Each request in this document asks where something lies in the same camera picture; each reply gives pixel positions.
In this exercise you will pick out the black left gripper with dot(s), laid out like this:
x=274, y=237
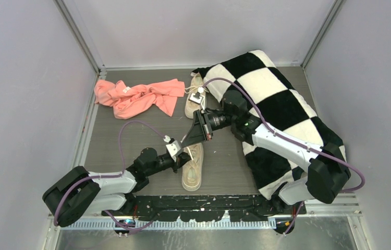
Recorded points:
x=181, y=160

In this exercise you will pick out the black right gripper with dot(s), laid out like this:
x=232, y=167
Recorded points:
x=197, y=133

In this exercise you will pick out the beige sneaker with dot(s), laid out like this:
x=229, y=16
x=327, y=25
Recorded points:
x=192, y=103
x=192, y=170

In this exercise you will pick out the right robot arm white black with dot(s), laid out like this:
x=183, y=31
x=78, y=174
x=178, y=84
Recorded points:
x=324, y=166

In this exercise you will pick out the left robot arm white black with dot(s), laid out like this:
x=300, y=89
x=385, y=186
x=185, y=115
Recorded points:
x=81, y=192

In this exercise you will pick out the pink cloth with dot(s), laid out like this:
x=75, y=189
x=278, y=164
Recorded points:
x=128, y=102

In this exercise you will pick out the black white checkered pillow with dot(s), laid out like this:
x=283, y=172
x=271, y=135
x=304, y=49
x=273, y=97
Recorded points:
x=279, y=103

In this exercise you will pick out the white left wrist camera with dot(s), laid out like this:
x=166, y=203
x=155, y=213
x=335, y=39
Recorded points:
x=173, y=147

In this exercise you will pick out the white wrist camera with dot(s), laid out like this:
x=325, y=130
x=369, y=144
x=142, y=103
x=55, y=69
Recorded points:
x=198, y=97
x=173, y=147

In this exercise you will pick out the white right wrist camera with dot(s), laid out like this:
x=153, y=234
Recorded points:
x=198, y=97

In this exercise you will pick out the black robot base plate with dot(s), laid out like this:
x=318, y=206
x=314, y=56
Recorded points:
x=204, y=208

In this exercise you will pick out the aluminium front rail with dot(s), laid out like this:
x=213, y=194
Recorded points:
x=345, y=206

